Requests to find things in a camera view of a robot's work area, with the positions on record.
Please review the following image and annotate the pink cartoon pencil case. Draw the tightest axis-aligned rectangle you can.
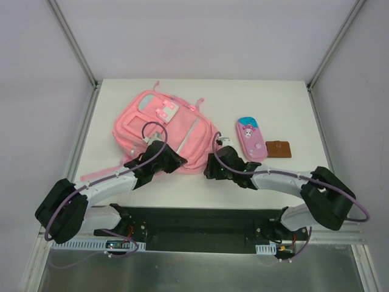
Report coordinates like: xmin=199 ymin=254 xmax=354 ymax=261
xmin=236 ymin=116 xmax=267 ymax=162

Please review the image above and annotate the pink student backpack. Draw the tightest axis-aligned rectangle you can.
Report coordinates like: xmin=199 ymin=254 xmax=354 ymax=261
xmin=80 ymin=88 xmax=217 ymax=181

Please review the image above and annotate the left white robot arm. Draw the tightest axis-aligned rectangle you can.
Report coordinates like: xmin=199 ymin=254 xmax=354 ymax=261
xmin=35 ymin=141 xmax=187 ymax=243

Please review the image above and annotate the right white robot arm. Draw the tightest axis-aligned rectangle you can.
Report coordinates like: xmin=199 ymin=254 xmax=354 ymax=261
xmin=204 ymin=146 xmax=356 ymax=240

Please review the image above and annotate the brown leather wallet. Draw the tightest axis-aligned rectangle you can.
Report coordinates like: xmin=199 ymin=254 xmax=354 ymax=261
xmin=266 ymin=141 xmax=292 ymax=158

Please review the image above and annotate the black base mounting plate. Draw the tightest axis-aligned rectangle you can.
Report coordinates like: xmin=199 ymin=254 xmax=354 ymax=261
xmin=110 ymin=204 xmax=308 ymax=254

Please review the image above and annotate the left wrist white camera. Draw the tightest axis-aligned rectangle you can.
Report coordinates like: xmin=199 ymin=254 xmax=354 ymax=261
xmin=143 ymin=132 xmax=162 ymax=146

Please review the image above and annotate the left white cable duct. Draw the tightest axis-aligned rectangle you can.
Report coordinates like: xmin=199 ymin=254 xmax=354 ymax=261
xmin=52 ymin=238 xmax=146 ymax=252

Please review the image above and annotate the white cable duct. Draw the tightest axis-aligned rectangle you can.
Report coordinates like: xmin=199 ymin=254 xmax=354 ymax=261
xmin=52 ymin=238 xmax=146 ymax=252
xmin=255 ymin=243 xmax=277 ymax=256

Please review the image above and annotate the right white cable duct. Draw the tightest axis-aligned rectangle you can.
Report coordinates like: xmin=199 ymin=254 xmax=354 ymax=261
xmin=255 ymin=243 xmax=277 ymax=256

